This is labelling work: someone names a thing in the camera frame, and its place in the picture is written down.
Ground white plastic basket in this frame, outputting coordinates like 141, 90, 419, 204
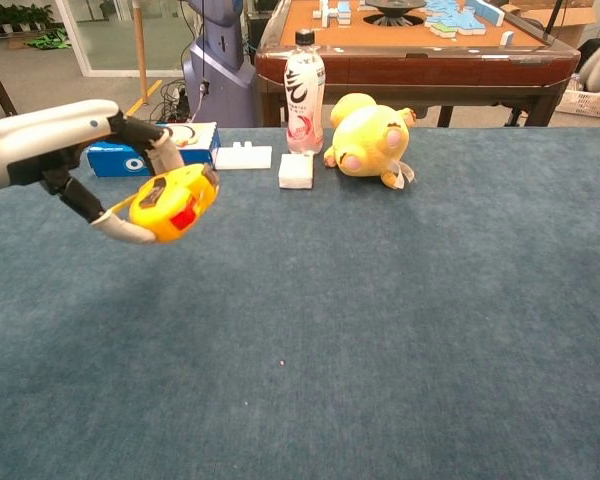
554, 87, 600, 121

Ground black mahjong table dial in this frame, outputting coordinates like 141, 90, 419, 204
363, 0, 428, 26

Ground yellow tape measure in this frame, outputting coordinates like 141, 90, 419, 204
104, 163, 220, 245

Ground white blue mahjong tile cluster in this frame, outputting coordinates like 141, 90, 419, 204
312, 0, 354, 26

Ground small white box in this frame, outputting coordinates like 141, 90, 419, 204
278, 152, 315, 191

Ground pink white drink bottle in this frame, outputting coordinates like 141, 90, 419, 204
283, 28, 326, 155

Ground white power socket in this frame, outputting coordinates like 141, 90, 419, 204
214, 141, 273, 171

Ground wooden pole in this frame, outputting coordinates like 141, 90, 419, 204
132, 0, 150, 104

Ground black tripod stand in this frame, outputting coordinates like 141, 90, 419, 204
543, 0, 565, 42

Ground blue green mahjong tile pile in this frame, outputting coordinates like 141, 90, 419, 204
424, 0, 481, 39

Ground green cloth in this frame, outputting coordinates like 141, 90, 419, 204
25, 27, 74, 51

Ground blue table cloth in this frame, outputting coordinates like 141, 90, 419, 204
0, 124, 600, 480

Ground green potted plants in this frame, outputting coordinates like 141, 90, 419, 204
0, 2, 56, 36

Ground yellow plush toy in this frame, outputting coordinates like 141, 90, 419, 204
323, 92, 417, 191

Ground black floor cable bundle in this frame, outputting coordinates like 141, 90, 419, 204
152, 79, 192, 125

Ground long mahjong tile row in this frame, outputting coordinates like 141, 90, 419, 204
472, 0, 506, 26

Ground brown mahjong table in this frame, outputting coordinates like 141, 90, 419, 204
254, 0, 581, 129

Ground blue Oreo cookie box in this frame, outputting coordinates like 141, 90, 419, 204
85, 121, 220, 179

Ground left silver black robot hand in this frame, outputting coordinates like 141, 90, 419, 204
0, 98, 186, 245

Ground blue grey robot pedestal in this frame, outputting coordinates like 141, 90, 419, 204
182, 0, 257, 129

